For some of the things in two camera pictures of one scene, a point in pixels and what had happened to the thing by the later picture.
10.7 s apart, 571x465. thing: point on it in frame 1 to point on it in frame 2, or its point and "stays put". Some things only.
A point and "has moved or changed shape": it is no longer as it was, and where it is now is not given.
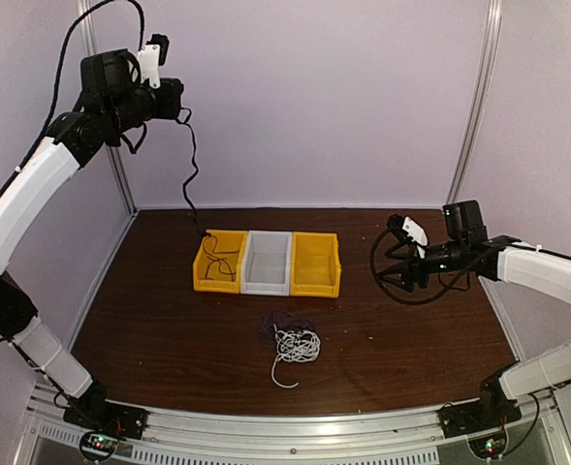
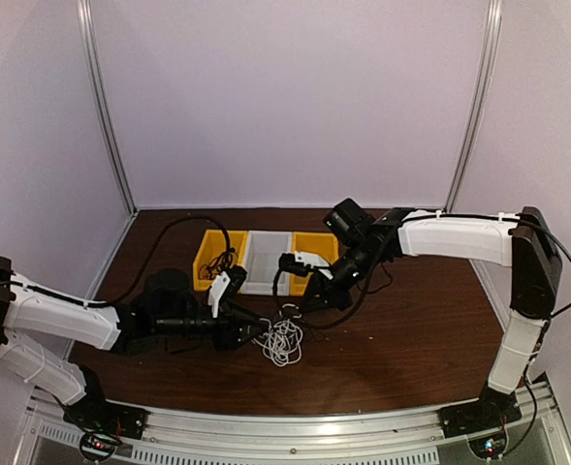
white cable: [293, 346] has moved or changed shape
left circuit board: [98, 446] stays put
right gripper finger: [391, 252] to [313, 291]
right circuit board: [490, 447] stays put
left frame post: [90, 24] stays put
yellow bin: [218, 263] stays put
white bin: [267, 263] stays put
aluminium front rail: [409, 437] stays put
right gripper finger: [402, 278] to [324, 306]
